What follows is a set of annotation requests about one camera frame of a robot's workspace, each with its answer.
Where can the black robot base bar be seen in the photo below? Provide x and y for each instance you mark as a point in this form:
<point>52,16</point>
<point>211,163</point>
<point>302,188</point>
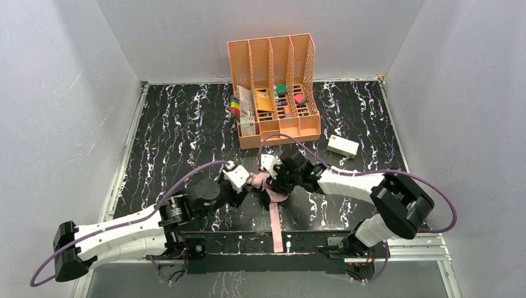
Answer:
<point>215,252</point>

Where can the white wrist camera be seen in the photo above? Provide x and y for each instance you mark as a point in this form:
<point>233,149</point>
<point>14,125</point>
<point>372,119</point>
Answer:
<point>268,163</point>
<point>237,175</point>

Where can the white green small box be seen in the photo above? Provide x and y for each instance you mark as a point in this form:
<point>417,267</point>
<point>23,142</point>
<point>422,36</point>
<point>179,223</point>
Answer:
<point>342,146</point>

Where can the white red box in organizer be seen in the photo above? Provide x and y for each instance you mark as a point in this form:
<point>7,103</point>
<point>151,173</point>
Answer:
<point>247,126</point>

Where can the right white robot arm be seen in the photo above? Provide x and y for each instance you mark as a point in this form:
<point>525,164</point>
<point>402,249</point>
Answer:
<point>402,205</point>

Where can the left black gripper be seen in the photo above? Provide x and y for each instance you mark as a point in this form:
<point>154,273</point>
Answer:
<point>237,196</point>

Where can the orange plastic desk organizer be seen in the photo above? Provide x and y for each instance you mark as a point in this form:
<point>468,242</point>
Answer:
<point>263,63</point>

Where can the green white eraser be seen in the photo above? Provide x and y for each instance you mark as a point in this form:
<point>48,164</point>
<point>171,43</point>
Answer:
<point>280,90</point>

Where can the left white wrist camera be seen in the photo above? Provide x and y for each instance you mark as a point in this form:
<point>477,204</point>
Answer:
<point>237,175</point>

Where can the black pink folding umbrella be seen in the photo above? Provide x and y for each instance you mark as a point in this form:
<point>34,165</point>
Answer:
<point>259,181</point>

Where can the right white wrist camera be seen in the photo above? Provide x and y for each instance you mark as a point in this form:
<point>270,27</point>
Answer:
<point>268,163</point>

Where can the yellow spiral notebook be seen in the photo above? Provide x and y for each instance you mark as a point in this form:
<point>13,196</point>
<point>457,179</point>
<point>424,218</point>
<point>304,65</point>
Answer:
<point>263,102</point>

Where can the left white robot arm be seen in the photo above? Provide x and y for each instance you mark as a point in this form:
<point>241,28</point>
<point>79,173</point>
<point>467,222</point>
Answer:
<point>81,248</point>

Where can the pink grey eraser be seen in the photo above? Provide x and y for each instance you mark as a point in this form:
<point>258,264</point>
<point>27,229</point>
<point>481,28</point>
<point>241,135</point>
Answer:
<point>300,99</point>

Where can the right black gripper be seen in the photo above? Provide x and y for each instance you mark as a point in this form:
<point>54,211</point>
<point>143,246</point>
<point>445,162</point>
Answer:
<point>278,182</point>

